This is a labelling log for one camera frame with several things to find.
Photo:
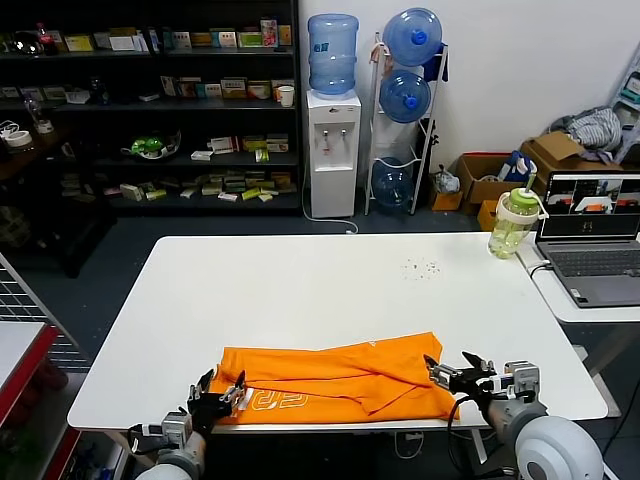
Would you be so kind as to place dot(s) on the orange product box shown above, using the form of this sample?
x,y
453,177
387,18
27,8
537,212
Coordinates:
x,y
285,36

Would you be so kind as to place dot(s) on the white side table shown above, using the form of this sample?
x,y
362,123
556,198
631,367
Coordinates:
x,y
560,305

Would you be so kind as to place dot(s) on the pink product box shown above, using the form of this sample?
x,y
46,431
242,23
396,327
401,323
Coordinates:
x,y
269,33

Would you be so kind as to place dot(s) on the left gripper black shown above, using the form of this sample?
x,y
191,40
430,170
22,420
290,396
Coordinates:
x,y
207,411

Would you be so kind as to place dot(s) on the clear plastic bottle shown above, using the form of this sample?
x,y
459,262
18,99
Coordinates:
x,y
39,117

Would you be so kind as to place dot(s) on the blue water jug with label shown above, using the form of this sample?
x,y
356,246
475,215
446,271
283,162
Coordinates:
x,y
332,55

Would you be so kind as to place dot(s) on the yellow product box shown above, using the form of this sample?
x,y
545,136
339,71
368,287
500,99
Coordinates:
x,y
79,43

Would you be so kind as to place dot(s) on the tan hanging cloth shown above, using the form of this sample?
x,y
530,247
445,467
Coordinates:
x,y
377,52

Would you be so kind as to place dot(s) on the cola bottle red label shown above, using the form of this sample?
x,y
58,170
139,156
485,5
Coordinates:
x,y
46,42

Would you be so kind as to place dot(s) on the orange t-shirt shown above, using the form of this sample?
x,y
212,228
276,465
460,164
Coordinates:
x,y
330,380

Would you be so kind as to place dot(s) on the large cardboard box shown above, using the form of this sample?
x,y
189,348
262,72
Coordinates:
x,y
555,147

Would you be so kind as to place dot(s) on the scattered small crumbs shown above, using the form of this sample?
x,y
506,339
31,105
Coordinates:
x,y
422,267

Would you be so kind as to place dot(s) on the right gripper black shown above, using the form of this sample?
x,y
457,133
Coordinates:
x,y
472,382

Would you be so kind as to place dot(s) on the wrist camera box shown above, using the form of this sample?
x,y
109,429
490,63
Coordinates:
x,y
177,427
522,380

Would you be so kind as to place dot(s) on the small yellow cardboard box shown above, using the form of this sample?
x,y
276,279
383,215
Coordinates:
x,y
487,216

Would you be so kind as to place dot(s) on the white tape roll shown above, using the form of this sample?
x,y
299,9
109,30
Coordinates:
x,y
18,140

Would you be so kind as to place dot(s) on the blue and white bag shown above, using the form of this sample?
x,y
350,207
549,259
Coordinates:
x,y
515,167

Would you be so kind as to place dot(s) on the dark blue bottle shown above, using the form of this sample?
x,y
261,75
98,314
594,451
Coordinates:
x,y
99,91

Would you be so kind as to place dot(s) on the dark low table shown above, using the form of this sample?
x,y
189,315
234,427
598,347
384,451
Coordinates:
x,y
55,210

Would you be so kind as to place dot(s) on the green product box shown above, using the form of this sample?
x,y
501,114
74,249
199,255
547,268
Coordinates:
x,y
250,39

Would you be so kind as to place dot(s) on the green lidded water bottle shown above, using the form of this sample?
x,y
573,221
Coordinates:
x,y
510,225

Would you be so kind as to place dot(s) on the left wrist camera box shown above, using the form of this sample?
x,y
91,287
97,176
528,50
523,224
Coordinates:
x,y
177,427

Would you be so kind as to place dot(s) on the grey plastic bag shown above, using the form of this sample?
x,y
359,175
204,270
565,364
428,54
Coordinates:
x,y
446,181

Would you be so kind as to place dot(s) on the white and red product box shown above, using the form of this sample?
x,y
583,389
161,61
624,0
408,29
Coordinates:
x,y
223,145

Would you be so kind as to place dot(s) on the pile of striped clothes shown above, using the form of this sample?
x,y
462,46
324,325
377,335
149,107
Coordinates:
x,y
595,127

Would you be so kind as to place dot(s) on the grey laptop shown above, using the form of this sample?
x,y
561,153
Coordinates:
x,y
590,265

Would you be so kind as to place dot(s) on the bowl with green fruit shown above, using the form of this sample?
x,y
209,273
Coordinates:
x,y
150,147

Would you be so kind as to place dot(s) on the open cardboard box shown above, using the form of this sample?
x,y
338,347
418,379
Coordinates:
x,y
480,192

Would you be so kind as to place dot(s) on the black shelf unit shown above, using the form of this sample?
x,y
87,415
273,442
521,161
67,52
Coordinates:
x,y
150,115

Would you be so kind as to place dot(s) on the small orange cardboard box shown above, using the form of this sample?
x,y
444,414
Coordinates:
x,y
446,201

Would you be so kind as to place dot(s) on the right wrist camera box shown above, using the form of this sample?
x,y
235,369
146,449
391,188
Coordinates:
x,y
522,380

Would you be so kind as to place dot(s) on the white water dispenser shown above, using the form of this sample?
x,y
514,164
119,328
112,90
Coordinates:
x,y
332,160

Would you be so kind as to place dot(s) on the white paper cup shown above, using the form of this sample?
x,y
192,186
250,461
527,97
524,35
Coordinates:
x,y
286,97

